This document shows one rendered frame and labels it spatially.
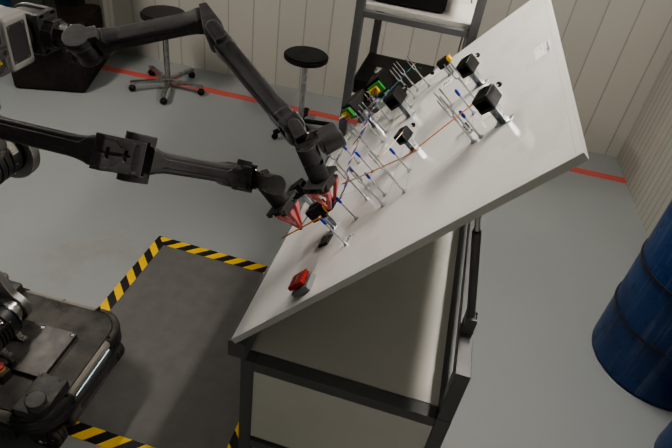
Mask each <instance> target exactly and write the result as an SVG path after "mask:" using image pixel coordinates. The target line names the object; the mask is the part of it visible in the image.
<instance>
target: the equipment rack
mask: <svg viewBox="0 0 672 448"><path fill-rule="evenodd" d="M486 3H487V0H473V3H472V4H471V0H448V1H447V5H446V8H445V12H443V13H435V12H434V11H429V10H423V9H418V8H413V7H408V6H403V5H398V4H392V3H387V2H382V1H380V2H378V1H376V0H356V7H355V14H354V21H353V28H352V35H351V42H350V50H349V57H348V64H347V71H346V78H345V85H344V92H343V99H342V106H343V105H344V104H345V103H346V102H347V101H348V99H349V98H350V97H351V96H352V95H353V94H354V93H355V92H353V87H354V80H355V74H356V67H357V61H358V54H359V48H360V41H361V34H362V28H363V21H364V17H366V18H371V19H375V20H374V26H373V32H372V38H371V44H370V50H369V52H370V53H375V54H377V48H378V42H379V36H380V31H381V25H382V21H386V22H390V23H395V24H400V25H405V26H410V27H415V28H419V29H424V30H429V31H434V32H439V33H443V34H448V35H453V36H458V37H463V38H464V41H463V45H462V48H461V50H463V49H464V48H465V47H467V46H468V45H470V44H471V43H472V42H474V41H475V40H476V38H477V35H478V31H479V28H480V24H481V21H482V17H483V13H484V10H485V6H486ZM369 9H372V10H369ZM373 10H376V11H373ZM384 12H386V13H384ZM388 13H391V14H388ZM393 14H396V15H393ZM398 15H401V16H398ZM403 16H406V17H403ZM407 17H411V18H407ZM412 18H415V19H412ZM417 19H420V20H417ZM422 20H425V21H422ZM427 21H430V22H427ZM432 22H435V23H432ZM437 23H440V24H437ZM441 24H445V25H441ZM446 25H449V26H446ZM451 26H454V27H451ZM456 27H459V28H456ZM461 28H464V29H461ZM466 29H467V30H466ZM342 106H341V111H342V110H343V108H342ZM343 119H344V118H343V117H342V118H341V119H340V120H339V127H338V128H339V129H340V131H341V132H342V134H343V136H345V135H346V133H347V126H348V120H349V119H348V120H347V121H345V120H344V121H345V122H344V121H343ZM342 121H343V123H342V124H341V122H342Z"/></svg>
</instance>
